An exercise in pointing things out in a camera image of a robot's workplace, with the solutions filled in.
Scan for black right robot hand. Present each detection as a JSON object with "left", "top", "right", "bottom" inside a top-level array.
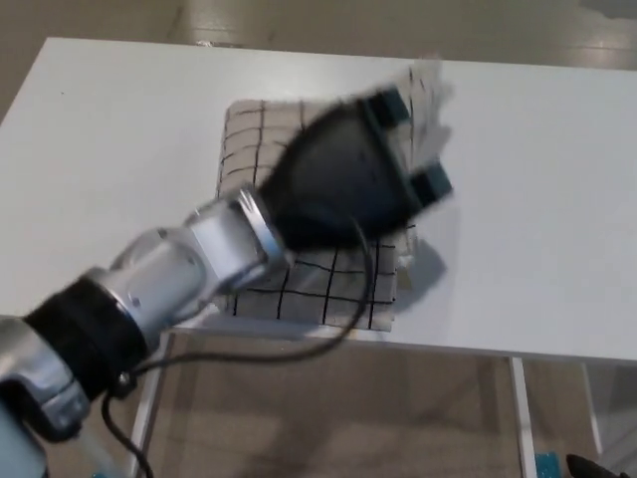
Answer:
[{"left": 565, "top": 452, "right": 629, "bottom": 478}]

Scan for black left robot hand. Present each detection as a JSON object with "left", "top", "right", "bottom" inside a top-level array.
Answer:
[{"left": 258, "top": 85, "right": 456, "bottom": 251}]

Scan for white black checkered towel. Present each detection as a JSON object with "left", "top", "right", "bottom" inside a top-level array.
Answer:
[{"left": 213, "top": 57, "right": 456, "bottom": 333}]

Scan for white metal table leg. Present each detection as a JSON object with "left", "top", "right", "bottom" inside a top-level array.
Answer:
[
  {"left": 509, "top": 357, "right": 537, "bottom": 478},
  {"left": 578, "top": 362, "right": 604, "bottom": 457},
  {"left": 129, "top": 329, "right": 174, "bottom": 478}
]

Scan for blue-grey metal bar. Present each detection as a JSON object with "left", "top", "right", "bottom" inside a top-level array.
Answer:
[{"left": 81, "top": 428, "right": 123, "bottom": 478}]

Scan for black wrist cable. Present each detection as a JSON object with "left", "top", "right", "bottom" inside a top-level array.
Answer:
[{"left": 101, "top": 215, "right": 380, "bottom": 478}]

